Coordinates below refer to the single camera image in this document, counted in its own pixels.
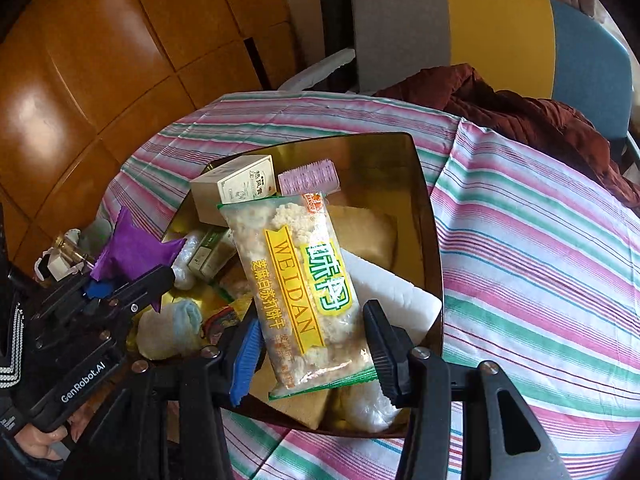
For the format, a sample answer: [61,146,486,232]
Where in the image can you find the yellow multicoloured sock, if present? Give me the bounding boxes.
[202,295,256,346]

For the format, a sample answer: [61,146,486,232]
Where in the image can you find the gold metal tin box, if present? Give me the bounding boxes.
[127,132,445,436]

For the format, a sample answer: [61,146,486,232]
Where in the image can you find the white and blue sock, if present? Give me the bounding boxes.
[137,300,203,361]

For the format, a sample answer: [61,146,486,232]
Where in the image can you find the glass bottle gold cap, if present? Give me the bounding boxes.
[55,232,94,267]

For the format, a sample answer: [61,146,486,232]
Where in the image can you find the maroon garment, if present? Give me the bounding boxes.
[372,62,636,206]

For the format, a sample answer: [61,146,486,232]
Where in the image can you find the person's left hand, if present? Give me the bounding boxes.
[15,422,68,461]

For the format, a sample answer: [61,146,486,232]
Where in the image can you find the cream cardboard box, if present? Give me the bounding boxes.
[190,155,278,226]

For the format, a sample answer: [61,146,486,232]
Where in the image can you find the striped tablecloth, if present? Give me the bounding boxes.
[97,91,640,480]

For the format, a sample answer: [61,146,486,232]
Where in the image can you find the purple packet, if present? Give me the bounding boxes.
[90,206,187,313]

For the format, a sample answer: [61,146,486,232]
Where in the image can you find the grey yellow blue chair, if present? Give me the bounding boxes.
[277,0,640,161]

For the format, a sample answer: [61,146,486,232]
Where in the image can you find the green and white small box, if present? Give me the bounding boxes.
[187,227,238,281]

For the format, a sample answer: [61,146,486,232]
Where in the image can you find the yellow sponge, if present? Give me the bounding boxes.
[247,370,333,432]

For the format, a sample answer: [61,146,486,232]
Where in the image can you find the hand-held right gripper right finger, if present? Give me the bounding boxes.
[363,300,558,480]

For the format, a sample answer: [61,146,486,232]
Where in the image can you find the biscuit packet yellow green label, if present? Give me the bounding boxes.
[216,191,381,402]

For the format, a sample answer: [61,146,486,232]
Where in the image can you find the white crinkled plastic packet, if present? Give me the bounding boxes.
[172,232,201,291]
[340,385,402,434]

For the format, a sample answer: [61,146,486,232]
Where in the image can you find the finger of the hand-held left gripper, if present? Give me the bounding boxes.
[89,265,177,332]
[35,279,122,322]

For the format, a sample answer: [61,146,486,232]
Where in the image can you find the tan sponge block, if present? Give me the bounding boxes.
[325,204,401,271]

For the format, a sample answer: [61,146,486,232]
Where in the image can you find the white foam block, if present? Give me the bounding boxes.
[340,247,443,346]

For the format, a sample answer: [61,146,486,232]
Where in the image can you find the pink ridged brush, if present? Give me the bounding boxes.
[276,156,343,197]

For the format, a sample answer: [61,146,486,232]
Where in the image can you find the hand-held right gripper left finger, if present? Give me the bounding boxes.
[65,317,267,480]

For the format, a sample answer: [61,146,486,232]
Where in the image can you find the wooden wardrobe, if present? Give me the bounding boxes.
[0,0,301,281]

